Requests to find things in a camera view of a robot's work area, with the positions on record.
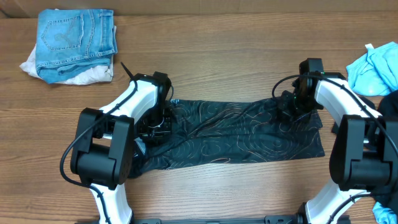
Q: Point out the light blue t-shirt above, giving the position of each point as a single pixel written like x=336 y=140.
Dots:
x=374 y=73

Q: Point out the plain black garment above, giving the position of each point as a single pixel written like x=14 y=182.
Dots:
x=387 y=107

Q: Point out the folded blue denim jeans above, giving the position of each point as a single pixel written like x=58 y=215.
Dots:
x=87 y=15

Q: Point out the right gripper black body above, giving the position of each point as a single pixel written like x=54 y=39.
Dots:
x=293 y=108

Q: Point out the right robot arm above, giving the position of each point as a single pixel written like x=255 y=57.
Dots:
x=363 y=161

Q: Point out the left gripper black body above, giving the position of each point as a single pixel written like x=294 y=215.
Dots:
x=154 y=123

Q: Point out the black orange-patterned cycling jersey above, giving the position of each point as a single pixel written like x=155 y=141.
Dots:
x=206 y=132

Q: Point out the folded white cloth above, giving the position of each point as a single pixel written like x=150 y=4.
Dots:
x=90 y=76

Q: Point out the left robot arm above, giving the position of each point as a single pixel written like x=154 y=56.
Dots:
x=107 y=141

